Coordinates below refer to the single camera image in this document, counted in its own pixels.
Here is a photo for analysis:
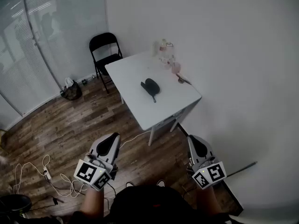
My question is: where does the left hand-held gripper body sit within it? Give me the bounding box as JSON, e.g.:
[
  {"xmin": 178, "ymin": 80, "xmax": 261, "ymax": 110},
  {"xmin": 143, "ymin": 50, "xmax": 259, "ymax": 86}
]
[{"xmin": 73, "ymin": 152, "xmax": 118, "ymax": 191}]

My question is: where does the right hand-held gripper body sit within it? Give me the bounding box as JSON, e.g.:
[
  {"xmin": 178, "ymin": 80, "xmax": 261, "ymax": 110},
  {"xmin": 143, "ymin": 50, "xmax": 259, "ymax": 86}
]
[{"xmin": 186, "ymin": 156, "xmax": 228, "ymax": 190}]

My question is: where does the person's left forearm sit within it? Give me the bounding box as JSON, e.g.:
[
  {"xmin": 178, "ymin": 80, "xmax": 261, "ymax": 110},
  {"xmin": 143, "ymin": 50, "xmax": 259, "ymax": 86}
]
[{"xmin": 79, "ymin": 187, "xmax": 110, "ymax": 219}]

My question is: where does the person's right forearm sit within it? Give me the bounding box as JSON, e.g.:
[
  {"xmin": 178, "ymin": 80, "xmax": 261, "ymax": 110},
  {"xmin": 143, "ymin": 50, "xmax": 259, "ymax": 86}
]
[{"xmin": 196, "ymin": 185, "xmax": 224, "ymax": 216}]

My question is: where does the black rod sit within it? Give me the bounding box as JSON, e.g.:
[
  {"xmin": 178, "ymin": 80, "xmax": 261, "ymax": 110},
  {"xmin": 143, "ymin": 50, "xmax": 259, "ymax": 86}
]
[{"xmin": 226, "ymin": 161, "xmax": 258, "ymax": 178}]

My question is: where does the camouflage bag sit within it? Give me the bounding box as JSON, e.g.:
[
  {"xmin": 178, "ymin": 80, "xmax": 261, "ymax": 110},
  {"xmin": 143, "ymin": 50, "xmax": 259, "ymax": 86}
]
[{"xmin": 62, "ymin": 80, "xmax": 83, "ymax": 101}]

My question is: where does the person's dark shirt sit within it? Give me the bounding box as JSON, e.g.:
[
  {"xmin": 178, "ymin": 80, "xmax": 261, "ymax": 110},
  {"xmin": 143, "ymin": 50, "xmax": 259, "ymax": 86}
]
[{"xmin": 50, "ymin": 184, "xmax": 229, "ymax": 224}]

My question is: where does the metal clamp tool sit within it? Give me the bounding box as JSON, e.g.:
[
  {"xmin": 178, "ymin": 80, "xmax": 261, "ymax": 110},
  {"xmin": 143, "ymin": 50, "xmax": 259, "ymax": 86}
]
[{"xmin": 175, "ymin": 73, "xmax": 192, "ymax": 85}]

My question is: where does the black helmet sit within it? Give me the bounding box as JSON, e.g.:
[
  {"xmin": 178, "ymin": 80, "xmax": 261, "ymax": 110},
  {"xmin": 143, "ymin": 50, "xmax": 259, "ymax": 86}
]
[{"xmin": 0, "ymin": 194, "xmax": 32, "ymax": 216}]

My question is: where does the pink cup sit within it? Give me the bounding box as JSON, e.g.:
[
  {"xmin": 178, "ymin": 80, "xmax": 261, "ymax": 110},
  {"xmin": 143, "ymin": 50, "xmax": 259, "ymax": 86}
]
[{"xmin": 171, "ymin": 61, "xmax": 182, "ymax": 74}]

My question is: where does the black folding chair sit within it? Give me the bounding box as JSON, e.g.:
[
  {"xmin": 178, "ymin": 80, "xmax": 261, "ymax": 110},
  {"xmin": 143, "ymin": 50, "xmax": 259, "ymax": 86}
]
[{"xmin": 89, "ymin": 32, "xmax": 124, "ymax": 94}]

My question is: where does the clear bag with red trim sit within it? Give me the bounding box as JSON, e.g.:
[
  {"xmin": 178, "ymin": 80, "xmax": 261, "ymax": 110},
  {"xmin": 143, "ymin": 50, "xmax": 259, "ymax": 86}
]
[{"xmin": 165, "ymin": 42, "xmax": 175, "ymax": 58}]

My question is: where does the glass partition with blinds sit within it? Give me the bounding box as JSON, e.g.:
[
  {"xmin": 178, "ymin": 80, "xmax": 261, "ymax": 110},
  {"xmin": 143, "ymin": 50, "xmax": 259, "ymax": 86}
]
[{"xmin": 0, "ymin": 0, "xmax": 109, "ymax": 130}]

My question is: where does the white cable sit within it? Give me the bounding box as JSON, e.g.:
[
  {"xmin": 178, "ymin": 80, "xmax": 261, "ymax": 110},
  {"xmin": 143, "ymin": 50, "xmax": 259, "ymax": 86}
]
[
  {"xmin": 120, "ymin": 130, "xmax": 152, "ymax": 149},
  {"xmin": 13, "ymin": 154, "xmax": 88, "ymax": 198}
]

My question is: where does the black cable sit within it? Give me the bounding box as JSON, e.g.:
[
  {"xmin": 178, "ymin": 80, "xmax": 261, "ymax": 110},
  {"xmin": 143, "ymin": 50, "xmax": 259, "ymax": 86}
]
[{"xmin": 30, "ymin": 195, "xmax": 65, "ymax": 212}]

